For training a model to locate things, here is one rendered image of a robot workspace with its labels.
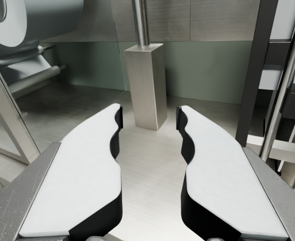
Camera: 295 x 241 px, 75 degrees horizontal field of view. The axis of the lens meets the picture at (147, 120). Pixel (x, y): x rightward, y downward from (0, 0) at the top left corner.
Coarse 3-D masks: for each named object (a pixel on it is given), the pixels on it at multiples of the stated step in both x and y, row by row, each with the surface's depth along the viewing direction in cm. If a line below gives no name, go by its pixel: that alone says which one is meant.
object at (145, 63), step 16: (144, 0) 50; (144, 16) 52; (144, 32) 54; (128, 48) 58; (144, 48) 56; (160, 48) 58; (128, 64) 58; (144, 64) 56; (160, 64) 60; (144, 80) 59; (160, 80) 62; (144, 96) 62; (160, 96) 64; (144, 112) 65; (160, 112) 66
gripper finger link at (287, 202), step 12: (252, 156) 8; (252, 168) 7; (264, 168) 7; (264, 180) 7; (276, 180) 7; (276, 192) 6; (288, 192) 6; (276, 204) 6; (288, 204) 6; (288, 216) 6; (288, 228) 5; (240, 240) 5; (252, 240) 5; (264, 240) 5; (288, 240) 5
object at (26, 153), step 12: (0, 96) 48; (0, 108) 48; (0, 120) 50; (12, 120) 51; (12, 132) 52; (24, 132) 54; (0, 144) 64; (24, 144) 55; (12, 156) 61; (24, 156) 56; (36, 156) 59
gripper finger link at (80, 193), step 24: (96, 120) 10; (120, 120) 11; (72, 144) 8; (96, 144) 8; (72, 168) 7; (96, 168) 7; (120, 168) 7; (48, 192) 6; (72, 192) 6; (96, 192) 6; (120, 192) 6; (48, 216) 5; (72, 216) 6; (96, 216) 6; (120, 216) 7; (72, 240) 5
